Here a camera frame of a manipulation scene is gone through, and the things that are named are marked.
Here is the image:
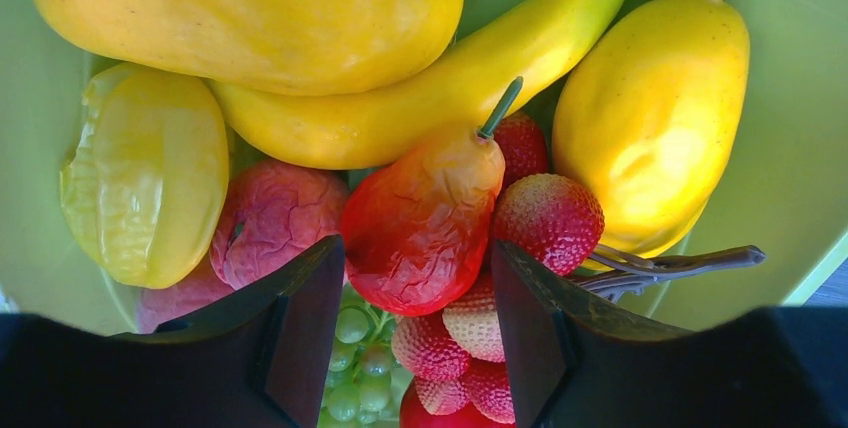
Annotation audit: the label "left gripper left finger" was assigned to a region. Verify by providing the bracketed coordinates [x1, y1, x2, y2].
[1, 235, 345, 427]

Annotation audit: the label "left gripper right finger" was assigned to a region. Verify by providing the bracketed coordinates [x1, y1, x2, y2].
[490, 241, 847, 427]

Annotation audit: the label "red orange fake pear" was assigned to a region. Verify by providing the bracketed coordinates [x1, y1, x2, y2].
[341, 77, 523, 316]

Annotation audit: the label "green fake grapes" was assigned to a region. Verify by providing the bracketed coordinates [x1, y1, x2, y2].
[317, 284, 412, 427]

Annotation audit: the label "red fake lychee bunch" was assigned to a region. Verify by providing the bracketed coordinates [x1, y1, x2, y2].
[392, 114, 765, 426]

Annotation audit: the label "pink fake peach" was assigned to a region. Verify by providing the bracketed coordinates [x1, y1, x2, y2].
[136, 159, 350, 334]

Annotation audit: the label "red fake apple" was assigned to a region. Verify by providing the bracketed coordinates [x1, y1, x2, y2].
[399, 383, 514, 428]

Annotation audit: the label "yellow fake starfruit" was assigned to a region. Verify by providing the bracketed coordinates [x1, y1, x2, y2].
[60, 63, 230, 289]

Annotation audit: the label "yellow fake banana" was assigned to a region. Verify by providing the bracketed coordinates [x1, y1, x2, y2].
[210, 0, 625, 170]

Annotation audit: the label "green plastic tray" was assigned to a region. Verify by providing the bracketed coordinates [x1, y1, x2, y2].
[1, 0, 847, 334]

